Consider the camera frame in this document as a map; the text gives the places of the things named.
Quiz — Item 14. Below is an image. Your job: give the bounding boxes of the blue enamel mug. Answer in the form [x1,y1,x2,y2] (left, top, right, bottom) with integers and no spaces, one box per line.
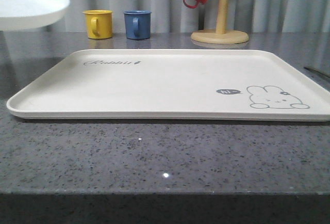
[124,10,152,40]

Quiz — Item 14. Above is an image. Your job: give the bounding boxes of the white round plate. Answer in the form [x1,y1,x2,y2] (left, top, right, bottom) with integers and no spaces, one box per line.
[1,0,70,31]

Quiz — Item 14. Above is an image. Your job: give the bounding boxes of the yellow enamel mug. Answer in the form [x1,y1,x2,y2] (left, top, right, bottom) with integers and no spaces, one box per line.
[83,9,112,39]

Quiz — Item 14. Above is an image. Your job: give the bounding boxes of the steel utensil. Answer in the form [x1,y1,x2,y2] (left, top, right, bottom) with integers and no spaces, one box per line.
[304,67,330,78]

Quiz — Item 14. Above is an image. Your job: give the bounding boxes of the wooden mug tree stand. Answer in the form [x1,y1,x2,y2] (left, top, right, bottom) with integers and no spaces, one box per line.
[191,0,249,44]

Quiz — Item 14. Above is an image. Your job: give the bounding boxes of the cream rabbit serving tray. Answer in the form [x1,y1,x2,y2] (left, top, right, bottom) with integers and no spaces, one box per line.
[7,49,329,121]

